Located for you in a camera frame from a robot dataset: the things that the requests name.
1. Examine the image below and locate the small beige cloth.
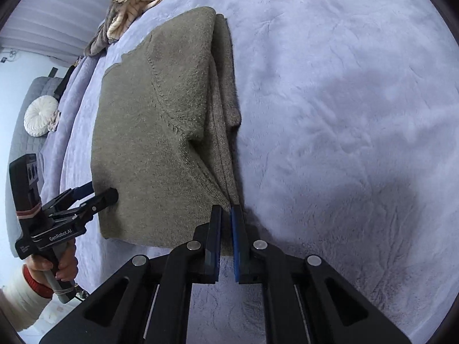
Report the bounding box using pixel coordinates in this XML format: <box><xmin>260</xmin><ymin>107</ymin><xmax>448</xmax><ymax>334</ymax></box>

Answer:
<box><xmin>48</xmin><ymin>109</ymin><xmax>62</xmax><ymax>134</ymax></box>

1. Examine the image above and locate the grey brown knit garment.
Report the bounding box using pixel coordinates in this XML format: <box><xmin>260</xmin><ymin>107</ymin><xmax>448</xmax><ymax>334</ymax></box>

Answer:
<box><xmin>84</xmin><ymin>0</ymin><xmax>123</xmax><ymax>57</ymax></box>

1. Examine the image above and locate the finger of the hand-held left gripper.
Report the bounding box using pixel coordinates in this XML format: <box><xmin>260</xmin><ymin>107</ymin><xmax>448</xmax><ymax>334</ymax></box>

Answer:
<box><xmin>42</xmin><ymin>181</ymin><xmax>94</xmax><ymax>211</ymax></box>
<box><xmin>46</xmin><ymin>187</ymin><xmax>120</xmax><ymax>224</ymax></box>

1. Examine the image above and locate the person's left hand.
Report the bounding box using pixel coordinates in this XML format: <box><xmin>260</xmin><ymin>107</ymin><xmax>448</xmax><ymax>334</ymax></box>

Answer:
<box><xmin>23</xmin><ymin>238</ymin><xmax>79</xmax><ymax>288</ymax></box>

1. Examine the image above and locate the lavender plush blanket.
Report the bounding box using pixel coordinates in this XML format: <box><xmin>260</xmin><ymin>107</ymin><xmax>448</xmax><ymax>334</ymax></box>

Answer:
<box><xmin>39</xmin><ymin>0</ymin><xmax>459</xmax><ymax>344</ymax></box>

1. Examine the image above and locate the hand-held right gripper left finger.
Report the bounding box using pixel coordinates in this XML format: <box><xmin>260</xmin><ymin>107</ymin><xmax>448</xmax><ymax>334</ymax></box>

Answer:
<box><xmin>39</xmin><ymin>204</ymin><xmax>223</xmax><ymax>344</ymax></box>

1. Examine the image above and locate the pale curtain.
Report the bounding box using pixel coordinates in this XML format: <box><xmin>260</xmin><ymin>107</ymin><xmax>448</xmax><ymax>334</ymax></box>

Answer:
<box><xmin>0</xmin><ymin>0</ymin><xmax>120</xmax><ymax>66</ymax></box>

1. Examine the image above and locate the black flat object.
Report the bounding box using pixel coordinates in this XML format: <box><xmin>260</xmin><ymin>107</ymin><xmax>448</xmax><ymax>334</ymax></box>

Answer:
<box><xmin>48</xmin><ymin>66</ymin><xmax>77</xmax><ymax>98</ymax></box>

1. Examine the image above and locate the round white pillow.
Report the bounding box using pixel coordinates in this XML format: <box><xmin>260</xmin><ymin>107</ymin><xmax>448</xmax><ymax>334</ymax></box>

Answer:
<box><xmin>23</xmin><ymin>95</ymin><xmax>60</xmax><ymax>137</ymax></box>

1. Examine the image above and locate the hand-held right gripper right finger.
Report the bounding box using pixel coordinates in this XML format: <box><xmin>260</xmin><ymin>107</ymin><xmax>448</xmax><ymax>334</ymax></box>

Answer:
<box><xmin>231</xmin><ymin>204</ymin><xmax>413</xmax><ymax>344</ymax></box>

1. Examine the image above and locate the olive brown knit sweater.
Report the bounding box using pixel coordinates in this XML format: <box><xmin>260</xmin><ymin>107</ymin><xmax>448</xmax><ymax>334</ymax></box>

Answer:
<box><xmin>90</xmin><ymin>6</ymin><xmax>242</xmax><ymax>257</ymax></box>

